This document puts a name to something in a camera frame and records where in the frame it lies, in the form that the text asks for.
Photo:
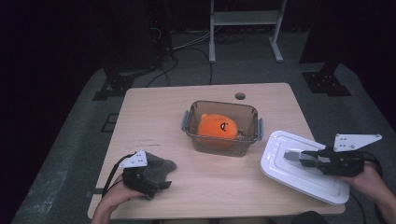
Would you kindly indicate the orange plush toy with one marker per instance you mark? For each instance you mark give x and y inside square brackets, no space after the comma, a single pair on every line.
[214,129]

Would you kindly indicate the person's dark clothing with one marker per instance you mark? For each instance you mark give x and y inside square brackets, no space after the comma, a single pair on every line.
[309,218]

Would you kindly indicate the dark equipment rack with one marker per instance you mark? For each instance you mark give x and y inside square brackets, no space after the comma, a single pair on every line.
[162,31]

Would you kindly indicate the grey fuzzy cloth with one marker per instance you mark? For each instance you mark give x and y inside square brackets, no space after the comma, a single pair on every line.
[160,168]

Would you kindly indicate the person's left hand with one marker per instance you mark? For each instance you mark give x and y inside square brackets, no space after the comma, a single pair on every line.
[116,197]

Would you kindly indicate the clear brown storage box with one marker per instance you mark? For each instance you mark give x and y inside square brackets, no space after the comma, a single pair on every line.
[246,118]

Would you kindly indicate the black stand base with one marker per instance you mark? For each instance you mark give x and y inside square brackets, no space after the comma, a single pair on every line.
[118,84]
[325,82]

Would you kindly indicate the person's right hand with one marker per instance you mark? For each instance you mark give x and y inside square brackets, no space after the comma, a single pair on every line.
[370,180]

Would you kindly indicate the black tape strip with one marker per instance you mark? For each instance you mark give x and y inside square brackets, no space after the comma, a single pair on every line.
[95,191]

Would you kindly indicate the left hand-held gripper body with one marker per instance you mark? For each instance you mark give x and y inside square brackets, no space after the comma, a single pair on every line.
[138,180]

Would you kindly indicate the white metal stand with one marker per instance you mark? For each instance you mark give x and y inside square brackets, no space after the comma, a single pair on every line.
[246,17]

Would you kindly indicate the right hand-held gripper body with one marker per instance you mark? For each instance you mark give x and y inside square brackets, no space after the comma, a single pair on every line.
[342,163]

